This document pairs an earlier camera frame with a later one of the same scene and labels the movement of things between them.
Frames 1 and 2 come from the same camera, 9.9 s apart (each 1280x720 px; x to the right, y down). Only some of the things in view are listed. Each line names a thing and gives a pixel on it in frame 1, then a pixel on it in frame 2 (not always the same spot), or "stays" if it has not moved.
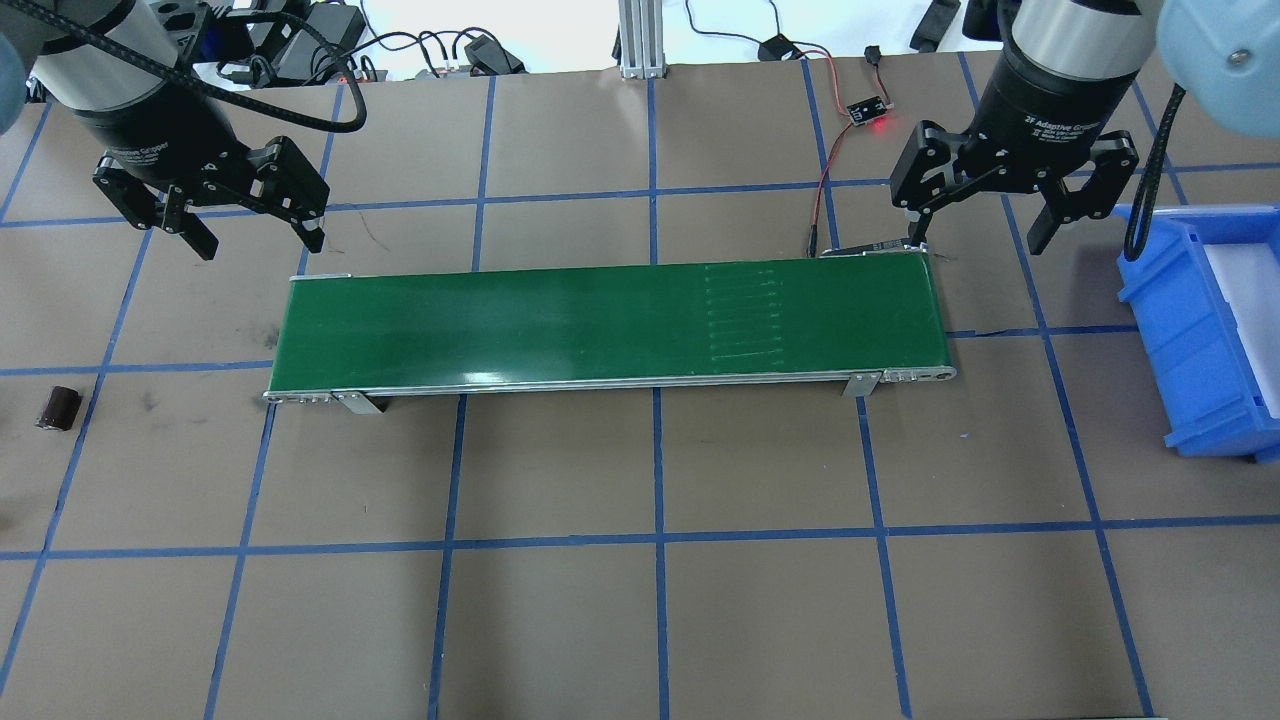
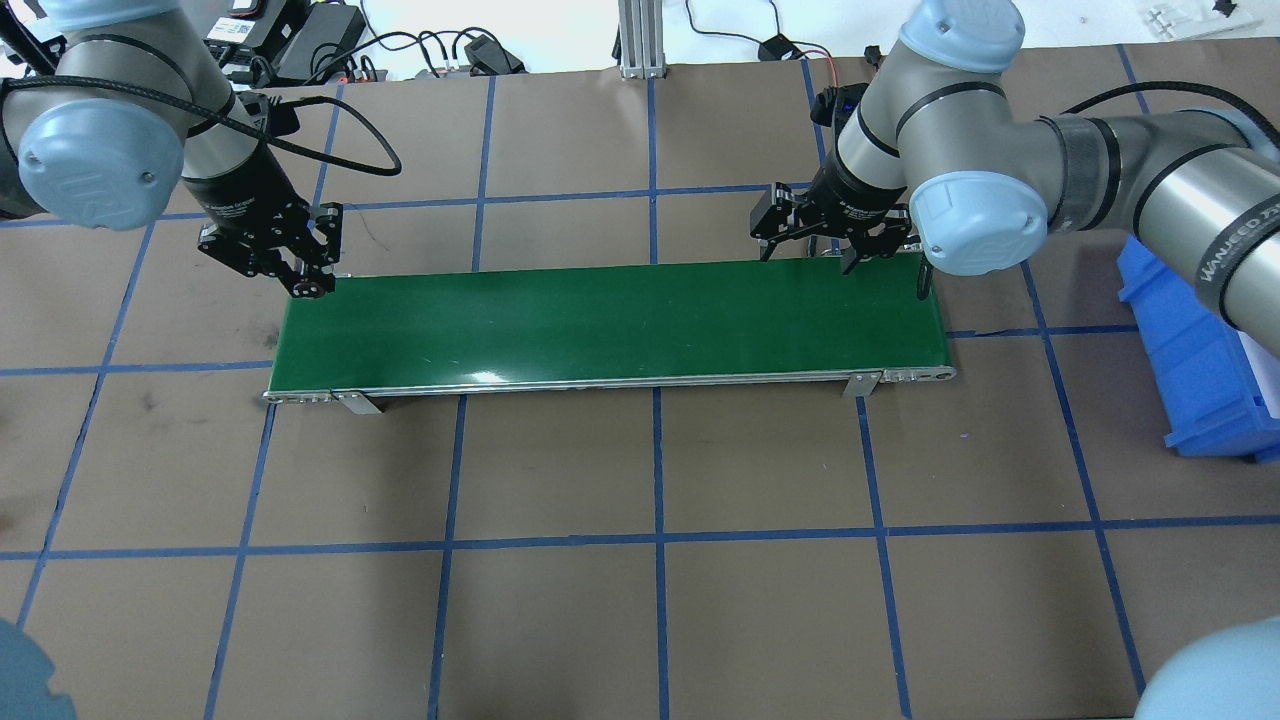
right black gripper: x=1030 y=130 → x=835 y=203
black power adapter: x=301 y=58 stays
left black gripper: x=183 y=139 → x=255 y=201
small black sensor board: x=864 y=110 → x=832 y=105
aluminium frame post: x=640 y=24 stays
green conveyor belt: x=833 y=321 stays
